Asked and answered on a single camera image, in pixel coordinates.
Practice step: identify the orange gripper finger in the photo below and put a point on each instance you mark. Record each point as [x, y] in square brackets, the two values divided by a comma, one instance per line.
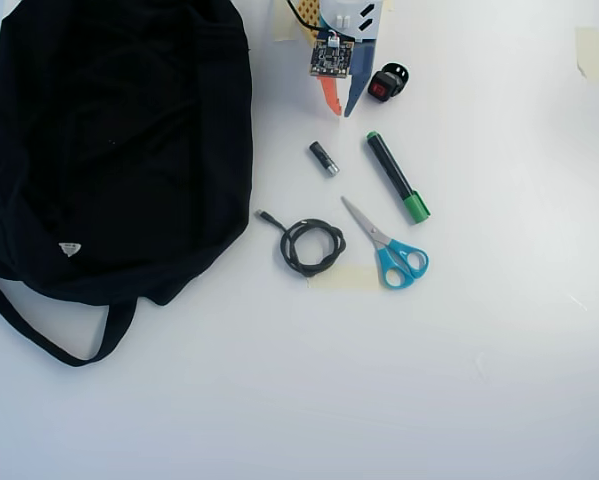
[330, 97]

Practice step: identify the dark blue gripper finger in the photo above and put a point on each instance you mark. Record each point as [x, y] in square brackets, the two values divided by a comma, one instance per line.
[357, 85]

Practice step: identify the black bike light red lens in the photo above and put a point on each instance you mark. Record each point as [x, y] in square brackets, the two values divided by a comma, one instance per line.
[381, 88]

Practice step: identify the white yellow robot arm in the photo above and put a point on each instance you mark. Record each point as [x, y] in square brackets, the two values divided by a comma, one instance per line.
[346, 12]

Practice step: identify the black fabric bag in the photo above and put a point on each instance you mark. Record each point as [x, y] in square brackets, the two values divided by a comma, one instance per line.
[104, 150]

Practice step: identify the beige masking tape strip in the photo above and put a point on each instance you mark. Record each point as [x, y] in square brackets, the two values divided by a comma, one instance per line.
[281, 25]
[590, 50]
[344, 278]
[387, 5]

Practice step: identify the black AA battery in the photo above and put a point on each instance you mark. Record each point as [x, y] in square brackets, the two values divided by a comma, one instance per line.
[323, 158]

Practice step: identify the black marker green cap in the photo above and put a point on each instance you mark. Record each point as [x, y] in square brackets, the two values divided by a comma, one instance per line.
[391, 170]

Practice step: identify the bare camera circuit board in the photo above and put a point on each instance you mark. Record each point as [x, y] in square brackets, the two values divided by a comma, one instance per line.
[330, 57]

